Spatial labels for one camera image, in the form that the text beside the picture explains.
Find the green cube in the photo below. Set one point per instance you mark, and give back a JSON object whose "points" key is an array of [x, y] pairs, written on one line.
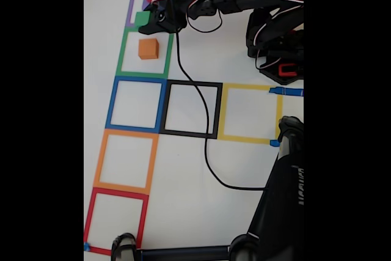
{"points": [[143, 19]]}

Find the orange cube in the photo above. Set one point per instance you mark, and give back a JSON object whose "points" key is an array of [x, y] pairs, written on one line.
{"points": [[148, 48]]}

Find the large purple cube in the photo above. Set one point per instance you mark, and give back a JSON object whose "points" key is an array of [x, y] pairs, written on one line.
{"points": [[144, 2]]}

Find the red base clamp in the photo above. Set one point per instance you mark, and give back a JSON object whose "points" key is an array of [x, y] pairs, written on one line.
{"points": [[280, 70]]}

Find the purple square frame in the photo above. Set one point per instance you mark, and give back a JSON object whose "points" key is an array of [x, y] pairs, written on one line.
{"points": [[130, 7]]}

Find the green square frame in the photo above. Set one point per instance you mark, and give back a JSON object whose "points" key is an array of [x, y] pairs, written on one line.
{"points": [[120, 56]]}

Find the black square frame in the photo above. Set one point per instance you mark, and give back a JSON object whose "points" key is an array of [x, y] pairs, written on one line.
{"points": [[163, 108]]}

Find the blue square frame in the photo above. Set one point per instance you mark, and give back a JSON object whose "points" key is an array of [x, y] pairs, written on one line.
{"points": [[110, 108]]}

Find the yellow square frame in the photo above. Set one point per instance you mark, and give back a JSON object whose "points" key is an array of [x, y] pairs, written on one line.
{"points": [[223, 114]]}

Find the orange square frame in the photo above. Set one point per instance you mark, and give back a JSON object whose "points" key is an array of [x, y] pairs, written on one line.
{"points": [[99, 163]]}

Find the black camera tripod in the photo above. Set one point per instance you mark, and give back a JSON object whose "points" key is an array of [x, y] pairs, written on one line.
{"points": [[281, 200]]}

